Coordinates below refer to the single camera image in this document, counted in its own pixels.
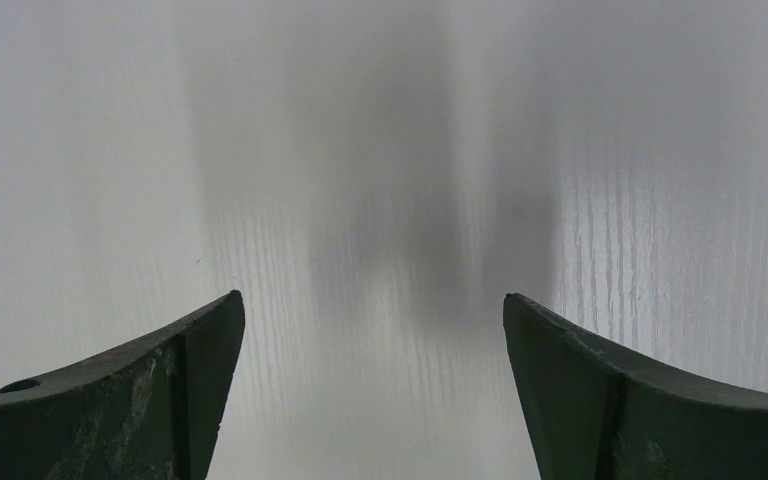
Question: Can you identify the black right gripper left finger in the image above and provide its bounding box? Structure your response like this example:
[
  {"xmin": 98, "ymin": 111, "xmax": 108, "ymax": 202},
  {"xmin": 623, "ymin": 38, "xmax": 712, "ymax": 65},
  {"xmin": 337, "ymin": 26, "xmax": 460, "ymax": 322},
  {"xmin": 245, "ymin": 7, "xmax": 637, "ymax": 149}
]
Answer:
[{"xmin": 0, "ymin": 291, "xmax": 245, "ymax": 479}]

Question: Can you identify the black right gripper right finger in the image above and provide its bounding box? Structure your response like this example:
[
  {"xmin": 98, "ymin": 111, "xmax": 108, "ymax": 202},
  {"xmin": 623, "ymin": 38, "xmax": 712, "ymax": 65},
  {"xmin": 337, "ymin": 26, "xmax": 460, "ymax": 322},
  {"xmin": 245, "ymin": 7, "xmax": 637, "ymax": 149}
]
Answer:
[{"xmin": 503, "ymin": 294, "xmax": 768, "ymax": 479}]

